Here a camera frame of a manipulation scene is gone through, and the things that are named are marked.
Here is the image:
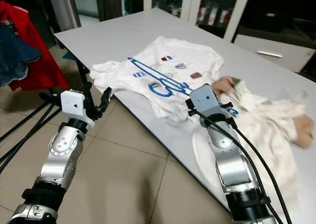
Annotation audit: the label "blue plastic hanger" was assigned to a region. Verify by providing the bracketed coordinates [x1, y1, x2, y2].
[127, 58, 193, 97]

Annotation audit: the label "white printed t-shirt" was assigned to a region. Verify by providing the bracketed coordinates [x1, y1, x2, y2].
[90, 36, 225, 122]

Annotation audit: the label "white collared blouse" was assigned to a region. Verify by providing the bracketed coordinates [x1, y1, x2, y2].
[193, 76, 316, 220]

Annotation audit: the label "red polo shirt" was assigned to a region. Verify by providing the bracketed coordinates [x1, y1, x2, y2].
[0, 1, 70, 91]

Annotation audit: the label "blue denim skirt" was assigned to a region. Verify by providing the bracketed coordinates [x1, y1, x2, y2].
[0, 24, 42, 86]

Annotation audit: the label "white glass door cabinet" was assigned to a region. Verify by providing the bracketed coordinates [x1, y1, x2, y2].
[141, 0, 252, 41]

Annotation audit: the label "white low drawer cabinet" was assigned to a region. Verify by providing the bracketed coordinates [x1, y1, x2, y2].
[233, 34, 316, 73]

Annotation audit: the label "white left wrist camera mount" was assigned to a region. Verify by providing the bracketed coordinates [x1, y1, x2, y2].
[60, 89, 94, 131]

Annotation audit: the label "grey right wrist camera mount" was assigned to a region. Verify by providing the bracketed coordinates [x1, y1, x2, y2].
[188, 84, 223, 117]

